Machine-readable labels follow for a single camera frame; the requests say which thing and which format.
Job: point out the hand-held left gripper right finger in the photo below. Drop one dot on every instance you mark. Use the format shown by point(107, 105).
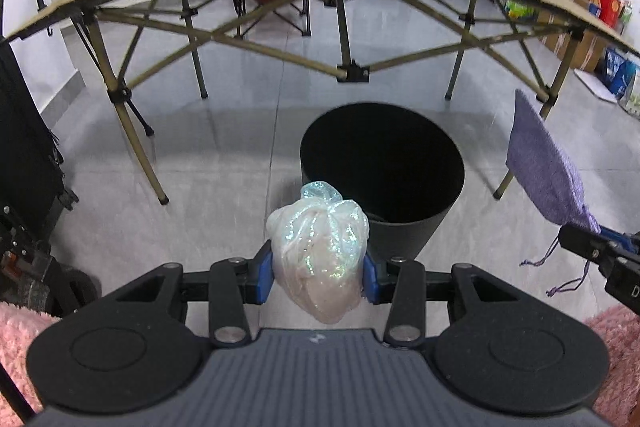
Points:
point(371, 279)

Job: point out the iridescent plastic bag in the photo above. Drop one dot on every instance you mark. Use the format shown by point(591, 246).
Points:
point(317, 252)

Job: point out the black trash bin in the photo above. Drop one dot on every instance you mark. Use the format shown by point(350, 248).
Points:
point(385, 157)

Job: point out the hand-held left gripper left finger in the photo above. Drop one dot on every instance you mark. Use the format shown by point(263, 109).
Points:
point(264, 277)

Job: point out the large brown cardboard box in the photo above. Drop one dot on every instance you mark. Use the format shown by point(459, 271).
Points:
point(582, 49)

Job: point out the pink fluffy cloth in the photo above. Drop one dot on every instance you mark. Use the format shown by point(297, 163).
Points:
point(20, 347)
point(620, 357)

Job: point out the black equipment base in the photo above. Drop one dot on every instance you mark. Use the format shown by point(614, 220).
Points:
point(35, 277)

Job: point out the green pet food bag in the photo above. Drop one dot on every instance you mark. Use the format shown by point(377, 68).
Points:
point(520, 9)

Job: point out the black fabric case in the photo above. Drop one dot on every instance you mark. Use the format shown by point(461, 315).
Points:
point(25, 132)

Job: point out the blue pet food bag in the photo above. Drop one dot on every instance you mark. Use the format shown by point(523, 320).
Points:
point(622, 77)

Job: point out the red gift box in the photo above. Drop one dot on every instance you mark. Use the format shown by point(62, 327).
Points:
point(600, 2)

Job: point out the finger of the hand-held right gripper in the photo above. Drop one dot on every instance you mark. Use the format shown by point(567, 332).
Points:
point(582, 243)

